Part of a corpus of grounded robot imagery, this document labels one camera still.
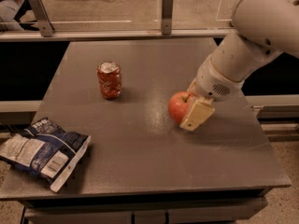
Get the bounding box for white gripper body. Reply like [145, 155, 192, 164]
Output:
[195, 55, 243, 101]

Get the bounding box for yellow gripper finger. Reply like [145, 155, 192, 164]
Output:
[179, 97, 215, 131]
[187, 79, 197, 94]

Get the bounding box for red apple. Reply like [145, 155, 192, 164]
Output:
[168, 91, 194, 124]

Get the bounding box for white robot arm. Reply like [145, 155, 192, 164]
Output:
[180, 0, 299, 131]

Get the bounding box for red coke can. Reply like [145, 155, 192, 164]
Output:
[97, 62, 121, 99]

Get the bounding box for clear acrylic barrier panel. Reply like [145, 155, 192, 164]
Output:
[0, 0, 250, 33]

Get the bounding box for blue chip bag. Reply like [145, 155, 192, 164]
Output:
[0, 118, 91, 192]

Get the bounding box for middle metal bracket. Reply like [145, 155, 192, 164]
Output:
[161, 0, 174, 35]

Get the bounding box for metal bracket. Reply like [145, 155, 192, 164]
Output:
[28, 0, 54, 37]
[161, 0, 174, 35]

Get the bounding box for left metal bracket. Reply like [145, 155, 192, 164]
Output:
[28, 0, 54, 37]

